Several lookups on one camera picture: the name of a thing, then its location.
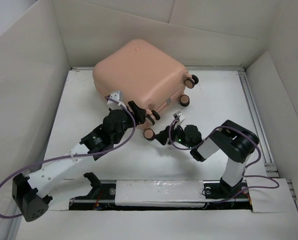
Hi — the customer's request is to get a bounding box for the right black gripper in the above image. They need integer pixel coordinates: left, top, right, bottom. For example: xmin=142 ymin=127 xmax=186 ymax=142
xmin=153 ymin=120 xmax=194 ymax=149

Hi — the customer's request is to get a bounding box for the pink hard-shell suitcase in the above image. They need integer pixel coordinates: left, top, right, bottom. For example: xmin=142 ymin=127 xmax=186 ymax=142
xmin=92 ymin=39 xmax=199 ymax=141

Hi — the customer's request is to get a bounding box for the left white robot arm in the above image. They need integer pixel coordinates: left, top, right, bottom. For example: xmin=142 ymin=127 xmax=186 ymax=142
xmin=12 ymin=98 xmax=146 ymax=222

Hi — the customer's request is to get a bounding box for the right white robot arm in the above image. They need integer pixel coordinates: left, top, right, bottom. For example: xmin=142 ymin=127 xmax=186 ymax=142
xmin=150 ymin=119 xmax=261 ymax=198

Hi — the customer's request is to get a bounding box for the white foam cover block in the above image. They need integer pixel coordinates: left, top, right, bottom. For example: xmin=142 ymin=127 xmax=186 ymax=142
xmin=115 ymin=180 xmax=206 ymax=207

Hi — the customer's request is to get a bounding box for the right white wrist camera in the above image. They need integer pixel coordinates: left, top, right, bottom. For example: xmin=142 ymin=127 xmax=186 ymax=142
xmin=173 ymin=111 xmax=185 ymax=128

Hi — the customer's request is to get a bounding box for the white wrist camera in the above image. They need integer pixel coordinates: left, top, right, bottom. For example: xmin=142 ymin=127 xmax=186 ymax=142
xmin=106 ymin=90 xmax=123 ymax=103
xmin=173 ymin=111 xmax=185 ymax=128

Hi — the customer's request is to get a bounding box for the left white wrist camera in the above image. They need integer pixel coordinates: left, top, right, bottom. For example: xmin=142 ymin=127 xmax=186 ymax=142
xmin=106 ymin=90 xmax=123 ymax=103

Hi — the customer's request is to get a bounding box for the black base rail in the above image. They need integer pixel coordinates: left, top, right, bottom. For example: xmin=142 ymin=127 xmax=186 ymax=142
xmin=68 ymin=180 xmax=252 ymax=211

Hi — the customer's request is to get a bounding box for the aluminium frame rail right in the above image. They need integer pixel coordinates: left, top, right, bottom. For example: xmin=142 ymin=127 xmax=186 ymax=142
xmin=238 ymin=67 xmax=280 ymax=179

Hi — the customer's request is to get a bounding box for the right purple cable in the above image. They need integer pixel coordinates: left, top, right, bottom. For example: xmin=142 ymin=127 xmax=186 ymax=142
xmin=169 ymin=118 xmax=280 ymax=203

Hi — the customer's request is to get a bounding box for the purple cable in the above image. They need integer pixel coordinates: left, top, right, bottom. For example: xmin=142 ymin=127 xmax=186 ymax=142
xmin=0 ymin=96 xmax=136 ymax=218
xmin=169 ymin=118 xmax=280 ymax=203

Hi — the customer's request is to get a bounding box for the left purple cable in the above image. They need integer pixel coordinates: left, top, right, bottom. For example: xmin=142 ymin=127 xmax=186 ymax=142
xmin=0 ymin=96 xmax=136 ymax=218

